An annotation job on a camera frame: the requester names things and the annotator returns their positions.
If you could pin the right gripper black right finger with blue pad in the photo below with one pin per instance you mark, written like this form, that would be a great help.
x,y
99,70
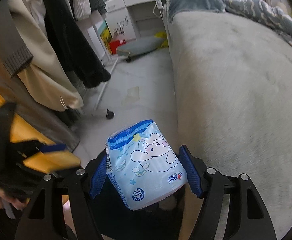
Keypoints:
x,y
246,214

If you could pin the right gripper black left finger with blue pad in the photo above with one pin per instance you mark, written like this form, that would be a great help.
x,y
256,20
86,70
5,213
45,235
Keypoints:
x,y
43,217

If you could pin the blue cartoon tissue pack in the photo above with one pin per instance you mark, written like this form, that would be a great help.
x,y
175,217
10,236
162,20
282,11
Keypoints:
x,y
142,166

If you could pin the brown hanging coat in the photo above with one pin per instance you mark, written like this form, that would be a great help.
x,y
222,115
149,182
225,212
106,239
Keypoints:
x,y
39,117

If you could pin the grey plush bed cover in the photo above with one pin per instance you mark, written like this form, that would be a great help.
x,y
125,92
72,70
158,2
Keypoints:
x,y
233,86

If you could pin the beige hanging coat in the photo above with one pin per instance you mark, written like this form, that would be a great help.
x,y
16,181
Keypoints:
x,y
45,78

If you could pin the black hanging coat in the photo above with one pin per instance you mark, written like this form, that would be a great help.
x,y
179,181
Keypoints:
x,y
70,45

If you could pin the grey knit sweater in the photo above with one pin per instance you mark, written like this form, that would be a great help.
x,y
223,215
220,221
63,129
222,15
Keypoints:
x,y
14,54

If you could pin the red box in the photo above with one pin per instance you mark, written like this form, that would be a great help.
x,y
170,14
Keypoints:
x,y
114,44

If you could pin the white clothes rack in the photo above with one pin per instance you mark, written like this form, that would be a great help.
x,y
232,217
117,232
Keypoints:
x,y
89,28

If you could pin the yellow bag on floor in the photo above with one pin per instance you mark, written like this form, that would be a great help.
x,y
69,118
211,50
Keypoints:
x,y
162,35

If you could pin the blue patterned blanket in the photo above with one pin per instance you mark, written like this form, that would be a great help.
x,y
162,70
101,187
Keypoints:
x,y
261,12

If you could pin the white desk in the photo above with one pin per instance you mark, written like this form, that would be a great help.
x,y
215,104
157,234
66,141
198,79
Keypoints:
x,y
132,19

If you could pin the grey-blue pillow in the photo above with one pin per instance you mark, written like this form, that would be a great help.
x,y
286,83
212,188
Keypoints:
x,y
176,6

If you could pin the white charger with cable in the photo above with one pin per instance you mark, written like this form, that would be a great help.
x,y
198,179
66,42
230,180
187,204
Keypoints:
x,y
158,6

